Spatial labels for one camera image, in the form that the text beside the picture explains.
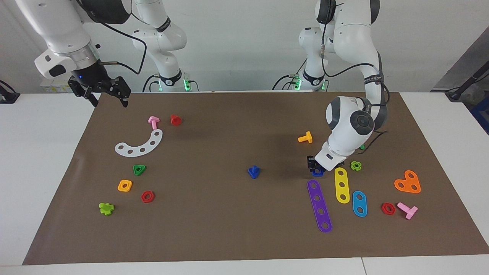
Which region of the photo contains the yellow three-hole strip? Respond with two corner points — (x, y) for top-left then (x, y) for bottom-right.
(334, 167), (350, 204)

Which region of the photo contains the white box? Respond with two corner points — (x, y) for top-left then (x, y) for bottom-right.
(40, 76), (75, 94)

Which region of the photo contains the purple four-hole strip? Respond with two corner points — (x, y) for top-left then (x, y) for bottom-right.
(307, 180), (333, 233)

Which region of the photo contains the white curved perforated strip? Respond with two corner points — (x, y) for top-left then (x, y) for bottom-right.
(115, 129), (164, 157)

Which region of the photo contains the blue two-hole strip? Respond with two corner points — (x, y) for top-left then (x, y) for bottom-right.
(352, 191), (368, 218)

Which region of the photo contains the orange heart-shaped plate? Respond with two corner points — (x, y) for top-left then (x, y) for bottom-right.
(394, 170), (421, 194)

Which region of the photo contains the brown table mat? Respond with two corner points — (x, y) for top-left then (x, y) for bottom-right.
(22, 91), (489, 265)

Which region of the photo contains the black stand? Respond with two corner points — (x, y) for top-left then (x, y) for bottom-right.
(445, 60), (489, 102)

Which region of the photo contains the blue box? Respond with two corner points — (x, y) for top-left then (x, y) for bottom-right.
(471, 97), (489, 135)

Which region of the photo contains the black right base cable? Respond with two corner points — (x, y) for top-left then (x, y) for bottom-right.
(142, 74), (160, 92)

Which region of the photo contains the black base cable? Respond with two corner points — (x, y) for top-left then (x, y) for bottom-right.
(142, 74), (160, 92)
(272, 74), (303, 91)

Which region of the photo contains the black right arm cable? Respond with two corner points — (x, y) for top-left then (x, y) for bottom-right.
(76, 0), (148, 76)

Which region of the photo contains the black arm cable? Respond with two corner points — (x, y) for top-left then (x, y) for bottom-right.
(76, 0), (148, 76)
(320, 0), (390, 155)

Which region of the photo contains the black clamp mount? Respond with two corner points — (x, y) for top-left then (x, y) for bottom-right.
(0, 80), (20, 104)

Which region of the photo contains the black left base cable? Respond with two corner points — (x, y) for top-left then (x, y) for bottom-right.
(272, 74), (303, 91)

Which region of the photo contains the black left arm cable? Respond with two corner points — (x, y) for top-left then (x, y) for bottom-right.
(320, 0), (390, 155)

